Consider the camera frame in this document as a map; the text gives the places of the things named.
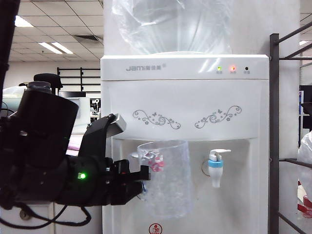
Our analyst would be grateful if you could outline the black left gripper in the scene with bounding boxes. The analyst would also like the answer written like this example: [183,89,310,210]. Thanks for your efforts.
[64,156,150,207]

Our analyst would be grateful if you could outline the clear textured plastic mug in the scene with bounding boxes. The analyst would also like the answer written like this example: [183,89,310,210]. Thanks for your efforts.
[137,139,190,219]

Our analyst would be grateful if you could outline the red-collared hot water tap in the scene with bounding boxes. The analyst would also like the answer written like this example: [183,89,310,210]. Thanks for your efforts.
[129,149,165,174]

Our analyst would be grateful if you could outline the white desk partition box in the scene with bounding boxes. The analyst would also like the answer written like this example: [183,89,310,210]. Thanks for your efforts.
[70,97,90,134]

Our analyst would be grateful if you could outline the blue-collared cold water tap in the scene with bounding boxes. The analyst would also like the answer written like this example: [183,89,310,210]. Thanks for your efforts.
[208,148,232,188]

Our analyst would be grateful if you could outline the white water dispenser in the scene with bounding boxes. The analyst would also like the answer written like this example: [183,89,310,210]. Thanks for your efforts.
[99,55,270,234]

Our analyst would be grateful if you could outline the plastic-wrapped water jug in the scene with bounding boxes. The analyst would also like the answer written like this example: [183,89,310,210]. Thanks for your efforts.
[111,0,234,56]

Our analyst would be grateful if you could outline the gray bottle with dark lid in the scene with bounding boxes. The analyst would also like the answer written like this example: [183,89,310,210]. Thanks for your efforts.
[26,81,52,95]

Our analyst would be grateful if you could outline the black office chair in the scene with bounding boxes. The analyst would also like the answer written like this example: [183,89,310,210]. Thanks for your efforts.
[33,73,63,96]

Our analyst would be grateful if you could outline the translucent plastic cover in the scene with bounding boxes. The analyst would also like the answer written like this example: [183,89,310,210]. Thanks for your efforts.
[2,85,25,98]

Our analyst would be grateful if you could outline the ceiling air vent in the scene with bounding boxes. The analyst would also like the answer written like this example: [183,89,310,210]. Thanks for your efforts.
[73,35,103,43]

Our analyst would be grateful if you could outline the twin-tube ceiling light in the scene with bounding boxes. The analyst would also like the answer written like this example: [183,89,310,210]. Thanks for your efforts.
[38,41,74,55]

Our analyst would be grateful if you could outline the dark metal shelf rack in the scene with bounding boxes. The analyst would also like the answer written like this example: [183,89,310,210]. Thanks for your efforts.
[269,20,312,234]

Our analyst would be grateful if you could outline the red packaged item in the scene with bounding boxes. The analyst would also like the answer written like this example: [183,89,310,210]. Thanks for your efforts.
[296,180,312,215]

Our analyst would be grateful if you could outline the white plastic bag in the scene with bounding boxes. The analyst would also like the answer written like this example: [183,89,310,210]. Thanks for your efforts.
[297,130,312,213]

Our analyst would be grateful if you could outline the long ceiling light panel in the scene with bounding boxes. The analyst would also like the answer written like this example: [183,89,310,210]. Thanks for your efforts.
[14,15,34,27]

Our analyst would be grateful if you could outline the black monitor beside rack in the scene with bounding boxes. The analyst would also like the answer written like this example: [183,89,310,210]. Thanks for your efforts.
[298,85,312,115]

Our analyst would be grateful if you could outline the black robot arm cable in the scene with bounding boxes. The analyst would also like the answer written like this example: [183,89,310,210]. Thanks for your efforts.
[0,202,93,232]

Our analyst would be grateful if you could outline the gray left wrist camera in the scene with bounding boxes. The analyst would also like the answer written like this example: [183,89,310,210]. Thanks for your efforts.
[79,113,127,159]

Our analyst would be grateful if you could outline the black wall shelf frame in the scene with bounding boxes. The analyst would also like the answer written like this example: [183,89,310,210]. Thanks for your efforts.
[56,67,101,93]

